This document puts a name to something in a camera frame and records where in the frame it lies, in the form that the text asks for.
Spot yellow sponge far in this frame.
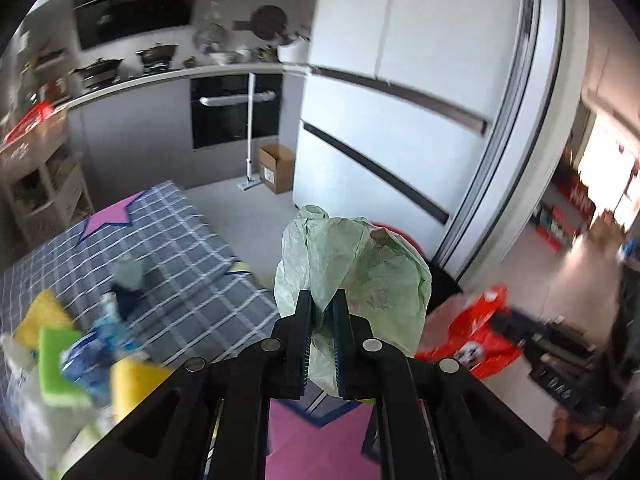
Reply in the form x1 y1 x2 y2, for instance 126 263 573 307
14 288 74 350

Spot yellow sponge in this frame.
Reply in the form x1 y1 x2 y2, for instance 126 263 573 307
110 356 174 422
14 288 74 350

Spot black range hood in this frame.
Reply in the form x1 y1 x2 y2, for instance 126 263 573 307
73 0 195 50

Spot dark blue small carton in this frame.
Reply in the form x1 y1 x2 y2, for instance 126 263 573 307
110 256 144 320

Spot white rice cooker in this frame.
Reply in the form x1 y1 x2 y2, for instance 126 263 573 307
277 36 310 65

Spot black wok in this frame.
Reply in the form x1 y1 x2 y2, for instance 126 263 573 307
70 58 122 91
137 42 178 73

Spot white stick vacuum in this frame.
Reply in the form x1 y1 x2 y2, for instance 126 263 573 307
199 71 278 192

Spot blue plastic bag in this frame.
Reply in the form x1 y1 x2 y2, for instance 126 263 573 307
60 302 150 405

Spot brown cardboard box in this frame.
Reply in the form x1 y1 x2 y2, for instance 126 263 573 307
259 144 295 194

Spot red plastic basket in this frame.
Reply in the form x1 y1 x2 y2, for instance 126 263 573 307
4 102 54 143

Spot metal steamer rack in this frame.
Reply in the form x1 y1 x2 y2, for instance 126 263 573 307
192 22 229 55

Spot black bin with red lid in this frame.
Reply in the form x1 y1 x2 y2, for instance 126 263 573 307
373 222 462 313

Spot black hanging pan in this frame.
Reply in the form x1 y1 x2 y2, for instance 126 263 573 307
232 6 288 41

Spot green sponge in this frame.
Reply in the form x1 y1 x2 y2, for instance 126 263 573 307
38 326 92 408

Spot light green plastic bag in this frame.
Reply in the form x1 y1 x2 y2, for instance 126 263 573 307
273 206 431 396

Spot black wok left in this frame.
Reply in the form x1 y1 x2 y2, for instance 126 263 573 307
70 58 122 91

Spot cream storage trolley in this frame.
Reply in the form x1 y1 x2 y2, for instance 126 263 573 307
1 110 96 248

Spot black wok right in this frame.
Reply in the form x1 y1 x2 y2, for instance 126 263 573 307
137 42 178 73

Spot red plastic bag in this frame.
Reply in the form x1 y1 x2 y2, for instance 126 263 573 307
414 284 523 379

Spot black built-in oven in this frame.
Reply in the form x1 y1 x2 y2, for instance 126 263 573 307
190 74 283 150

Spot clear white plastic bag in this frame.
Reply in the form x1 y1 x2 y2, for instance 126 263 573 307
1 333 114 479

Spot yellow sponge near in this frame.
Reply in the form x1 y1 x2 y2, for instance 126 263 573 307
110 356 174 422

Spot grey checked tablecloth with stars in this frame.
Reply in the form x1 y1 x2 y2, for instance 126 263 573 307
0 179 386 480

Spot white refrigerator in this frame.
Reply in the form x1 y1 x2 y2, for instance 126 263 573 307
293 0 589 283

